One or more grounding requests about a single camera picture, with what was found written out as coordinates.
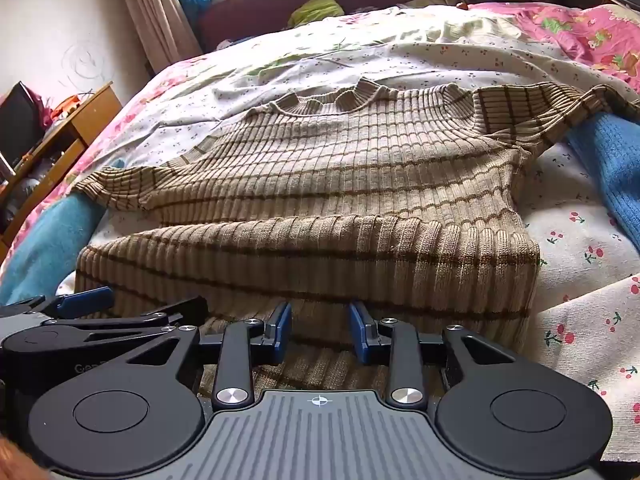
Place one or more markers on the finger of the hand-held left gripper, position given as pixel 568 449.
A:
pixel 170 312
pixel 85 298

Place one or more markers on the beige striped knit sweater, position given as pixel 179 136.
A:
pixel 345 200

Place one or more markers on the black monitor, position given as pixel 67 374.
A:
pixel 20 125

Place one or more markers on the dark red sofa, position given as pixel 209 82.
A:
pixel 260 7

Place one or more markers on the teal fuzzy garment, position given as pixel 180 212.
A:
pixel 45 245

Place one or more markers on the cherry print bed sheet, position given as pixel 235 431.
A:
pixel 575 270

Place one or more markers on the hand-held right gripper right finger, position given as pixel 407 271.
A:
pixel 358 330

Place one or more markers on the blue knit garment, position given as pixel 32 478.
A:
pixel 612 170

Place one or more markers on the wooden desk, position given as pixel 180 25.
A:
pixel 70 135

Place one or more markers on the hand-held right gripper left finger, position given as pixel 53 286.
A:
pixel 281 330

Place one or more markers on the yellow-green pillow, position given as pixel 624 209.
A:
pixel 315 10

